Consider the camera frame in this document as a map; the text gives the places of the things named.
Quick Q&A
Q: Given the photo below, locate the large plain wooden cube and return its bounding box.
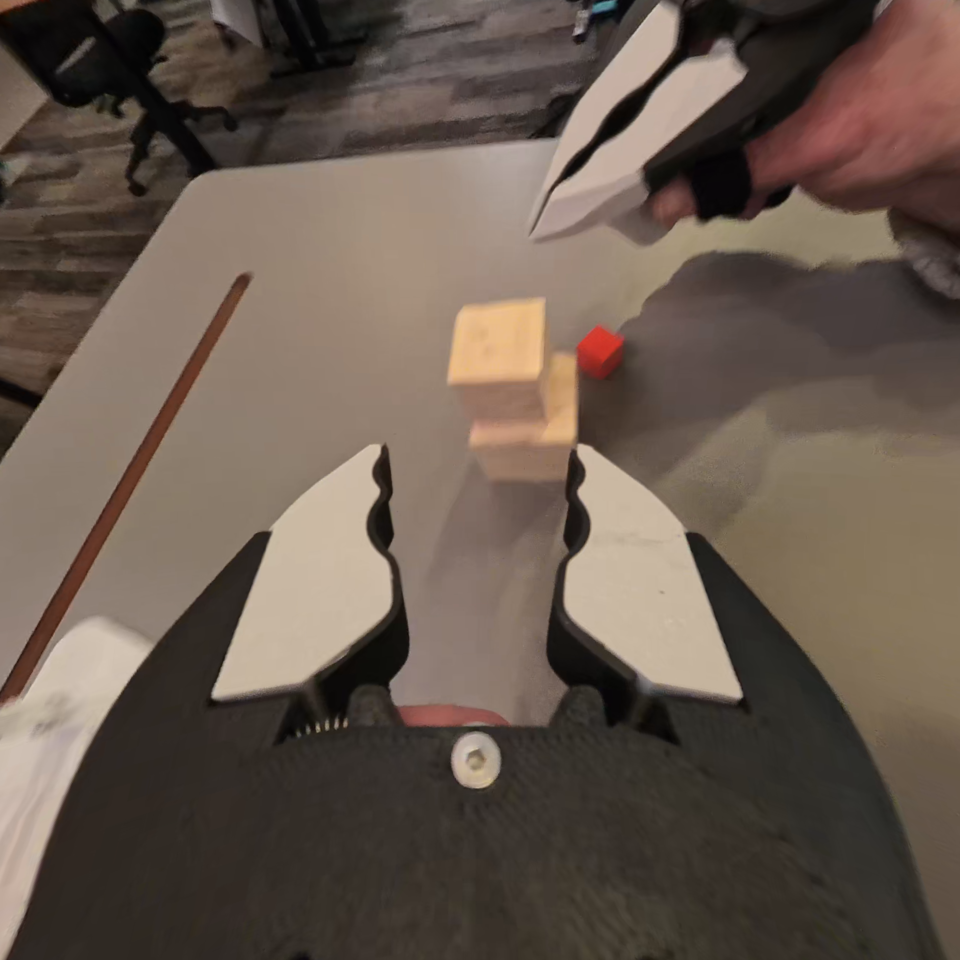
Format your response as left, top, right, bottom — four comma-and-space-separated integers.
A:
468, 352, 580, 483
447, 297, 547, 421

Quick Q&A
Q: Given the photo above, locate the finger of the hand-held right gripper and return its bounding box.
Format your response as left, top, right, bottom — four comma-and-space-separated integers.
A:
551, 0, 684, 186
528, 41, 751, 243

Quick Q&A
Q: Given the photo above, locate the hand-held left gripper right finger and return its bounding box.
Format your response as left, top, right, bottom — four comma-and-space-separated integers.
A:
546, 446, 745, 726

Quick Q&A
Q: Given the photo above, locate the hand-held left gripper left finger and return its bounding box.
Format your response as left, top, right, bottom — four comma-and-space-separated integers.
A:
210, 444, 411, 723

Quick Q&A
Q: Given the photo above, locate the black office chair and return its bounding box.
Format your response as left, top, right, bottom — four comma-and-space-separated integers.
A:
0, 0, 237, 198

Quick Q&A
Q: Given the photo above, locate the small red wooden cube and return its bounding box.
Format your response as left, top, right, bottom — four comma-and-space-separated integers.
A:
577, 324, 625, 380

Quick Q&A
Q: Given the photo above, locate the person's right hand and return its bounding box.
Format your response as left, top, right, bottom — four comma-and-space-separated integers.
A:
648, 0, 960, 230

